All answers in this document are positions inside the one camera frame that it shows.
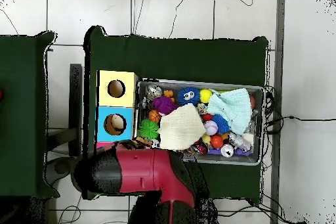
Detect small orange basketball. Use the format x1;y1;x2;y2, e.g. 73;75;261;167
148;109;161;123

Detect wooden box with three holes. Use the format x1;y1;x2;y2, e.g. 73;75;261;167
93;70;139;151

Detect mint green cloth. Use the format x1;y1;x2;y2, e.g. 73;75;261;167
206;87;253;135

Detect green spiky ball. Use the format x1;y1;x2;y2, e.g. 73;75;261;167
137;118;160;140

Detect yellow smiley ball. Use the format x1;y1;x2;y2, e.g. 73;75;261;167
199;89;213;104

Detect purple spiky toy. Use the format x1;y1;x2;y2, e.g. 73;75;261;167
152;95;178;116

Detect cream cloth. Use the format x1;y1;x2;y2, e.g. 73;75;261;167
157;103;207;151

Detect shallow metal mesh bin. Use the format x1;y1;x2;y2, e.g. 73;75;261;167
133;78;265;166

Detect dark green tablecloth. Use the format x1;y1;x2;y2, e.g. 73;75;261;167
0;31;60;199
83;25;269;200

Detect blue fuzzy ball with eyes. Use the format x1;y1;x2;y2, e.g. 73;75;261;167
177;86;201;106

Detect crushed silver can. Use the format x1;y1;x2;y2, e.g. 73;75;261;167
145;84;163;101

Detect orange ball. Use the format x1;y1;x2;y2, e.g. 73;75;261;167
210;134;224;149

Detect white baseball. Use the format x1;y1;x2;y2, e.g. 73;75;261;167
203;120;219;136

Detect black power cable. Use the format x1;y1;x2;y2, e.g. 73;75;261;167
264;114;336;134

